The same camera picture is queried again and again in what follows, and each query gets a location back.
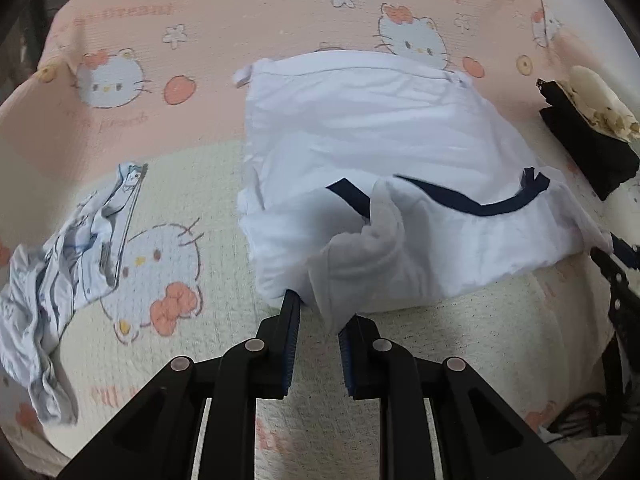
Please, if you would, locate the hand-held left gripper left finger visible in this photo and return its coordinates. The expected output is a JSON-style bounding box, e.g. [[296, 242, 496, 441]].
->
[[57, 290, 302, 480]]

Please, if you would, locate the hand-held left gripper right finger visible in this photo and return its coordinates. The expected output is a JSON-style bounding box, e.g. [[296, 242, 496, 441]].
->
[[338, 314, 576, 480]]

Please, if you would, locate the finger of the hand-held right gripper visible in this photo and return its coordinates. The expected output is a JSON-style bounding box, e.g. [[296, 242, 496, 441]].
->
[[590, 247, 640, 431], [611, 234, 640, 263]]

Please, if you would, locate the white shirt with navy trim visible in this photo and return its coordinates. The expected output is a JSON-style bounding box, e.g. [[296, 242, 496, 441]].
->
[[234, 50, 615, 333]]

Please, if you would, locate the black folded garment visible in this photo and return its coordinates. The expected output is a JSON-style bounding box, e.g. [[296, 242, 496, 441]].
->
[[537, 77, 640, 202]]

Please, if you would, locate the cream folded garment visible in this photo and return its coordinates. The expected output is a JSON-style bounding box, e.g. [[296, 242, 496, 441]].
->
[[557, 65, 640, 142]]

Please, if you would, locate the light blue printed garment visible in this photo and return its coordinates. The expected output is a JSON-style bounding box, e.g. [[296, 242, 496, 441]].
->
[[0, 161, 150, 423]]

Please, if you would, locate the pink cat print blanket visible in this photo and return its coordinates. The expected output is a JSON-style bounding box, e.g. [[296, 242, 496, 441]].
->
[[0, 0, 640, 480]]

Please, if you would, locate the black cable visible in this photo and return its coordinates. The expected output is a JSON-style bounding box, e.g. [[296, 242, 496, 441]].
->
[[544, 394, 628, 443]]

